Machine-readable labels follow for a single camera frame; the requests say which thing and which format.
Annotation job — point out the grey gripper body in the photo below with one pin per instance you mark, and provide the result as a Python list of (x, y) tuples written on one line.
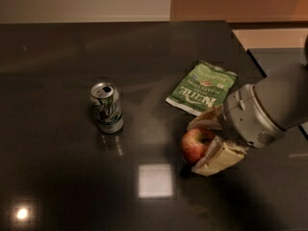
[(247, 115)]

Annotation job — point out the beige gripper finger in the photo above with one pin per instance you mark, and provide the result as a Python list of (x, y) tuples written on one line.
[(208, 119), (220, 155)]

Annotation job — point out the red yellow apple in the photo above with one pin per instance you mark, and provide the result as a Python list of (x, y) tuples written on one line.
[(195, 143)]

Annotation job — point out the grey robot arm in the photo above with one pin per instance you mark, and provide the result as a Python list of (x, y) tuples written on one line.
[(283, 94)]

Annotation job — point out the green jalapeno chip bag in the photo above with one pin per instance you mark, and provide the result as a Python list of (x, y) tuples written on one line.
[(206, 86)]

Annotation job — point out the green white soda can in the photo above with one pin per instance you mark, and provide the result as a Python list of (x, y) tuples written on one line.
[(104, 98)]

